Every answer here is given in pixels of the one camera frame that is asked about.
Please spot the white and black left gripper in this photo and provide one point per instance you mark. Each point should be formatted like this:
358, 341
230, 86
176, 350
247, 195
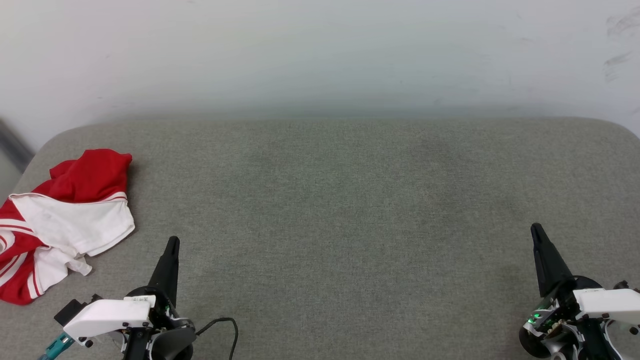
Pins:
110, 315

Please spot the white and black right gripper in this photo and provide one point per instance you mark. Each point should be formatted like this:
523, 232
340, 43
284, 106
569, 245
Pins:
600, 305

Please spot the red and white shirt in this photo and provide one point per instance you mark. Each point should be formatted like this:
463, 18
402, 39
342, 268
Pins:
75, 220

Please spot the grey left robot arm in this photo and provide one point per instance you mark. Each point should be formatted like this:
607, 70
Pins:
172, 345

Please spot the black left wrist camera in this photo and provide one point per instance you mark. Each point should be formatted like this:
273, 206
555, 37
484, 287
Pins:
75, 309

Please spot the grey wall baseboard strip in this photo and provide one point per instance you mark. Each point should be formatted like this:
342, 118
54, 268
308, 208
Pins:
14, 145

